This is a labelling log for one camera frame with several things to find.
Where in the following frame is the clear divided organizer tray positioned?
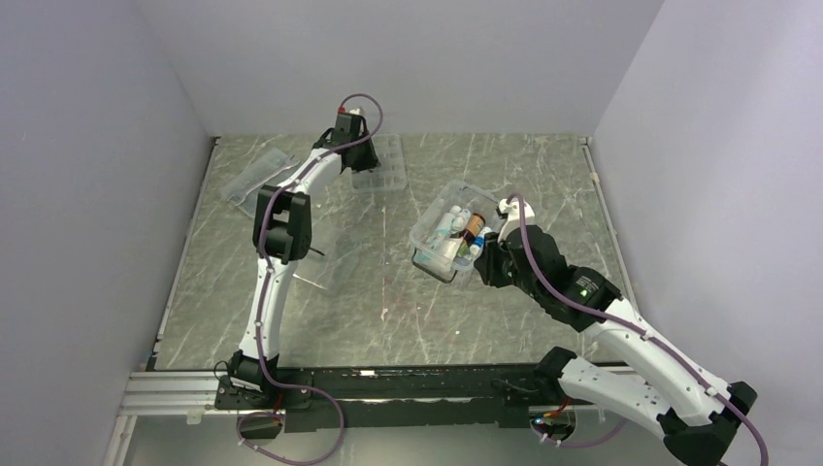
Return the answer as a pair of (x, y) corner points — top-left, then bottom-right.
(351, 134), (408, 193)

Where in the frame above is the white gauze packet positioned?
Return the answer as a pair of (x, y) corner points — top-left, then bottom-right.
(436, 238), (463, 270)

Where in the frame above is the amber medicine bottle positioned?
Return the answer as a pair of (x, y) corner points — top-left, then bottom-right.
(462, 214), (485, 245)

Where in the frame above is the clear medicine kit box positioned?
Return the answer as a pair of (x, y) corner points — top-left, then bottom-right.
(409, 181), (503, 283)

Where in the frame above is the white medicine bottle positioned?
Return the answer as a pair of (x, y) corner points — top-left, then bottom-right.
(428, 205), (471, 249)

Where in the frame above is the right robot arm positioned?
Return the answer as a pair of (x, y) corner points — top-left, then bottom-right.
(475, 225), (769, 465)

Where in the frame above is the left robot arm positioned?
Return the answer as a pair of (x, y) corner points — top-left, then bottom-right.
(221, 109), (379, 409)

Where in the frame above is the clear box with blue latches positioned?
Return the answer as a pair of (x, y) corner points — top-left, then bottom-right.
(220, 149), (302, 218)

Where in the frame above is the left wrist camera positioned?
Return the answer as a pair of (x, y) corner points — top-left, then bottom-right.
(334, 106), (366, 139)

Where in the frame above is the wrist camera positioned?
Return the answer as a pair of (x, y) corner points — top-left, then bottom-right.
(334, 106), (366, 139)
(494, 196), (536, 240)

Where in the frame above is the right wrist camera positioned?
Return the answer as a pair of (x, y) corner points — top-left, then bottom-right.
(494, 196), (536, 240)

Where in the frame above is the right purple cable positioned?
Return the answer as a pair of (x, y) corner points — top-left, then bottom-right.
(508, 192), (770, 466)

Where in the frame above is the black front rail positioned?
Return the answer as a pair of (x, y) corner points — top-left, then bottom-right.
(214, 364), (569, 433)

